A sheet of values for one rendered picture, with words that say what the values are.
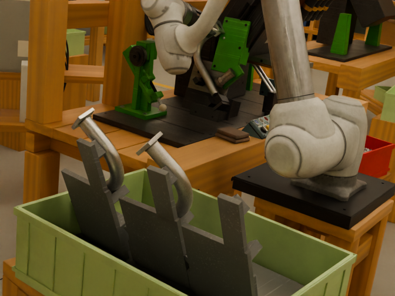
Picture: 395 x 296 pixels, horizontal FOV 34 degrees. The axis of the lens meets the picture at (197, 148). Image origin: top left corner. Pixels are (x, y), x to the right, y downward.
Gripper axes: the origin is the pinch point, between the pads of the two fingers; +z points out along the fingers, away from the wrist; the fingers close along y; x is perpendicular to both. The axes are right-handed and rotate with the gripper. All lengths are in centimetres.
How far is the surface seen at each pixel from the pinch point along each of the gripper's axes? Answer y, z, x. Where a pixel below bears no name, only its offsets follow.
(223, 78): -19.9, 0.9, 4.7
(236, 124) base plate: -37.0, 4.4, 9.0
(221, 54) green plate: -9.6, 4.3, 2.6
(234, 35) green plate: -6.0, 4.2, -5.5
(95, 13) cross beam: 18.2, -28.2, 28.7
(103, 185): -72, -106, -5
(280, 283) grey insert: -102, -76, -19
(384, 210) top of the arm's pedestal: -91, -14, -31
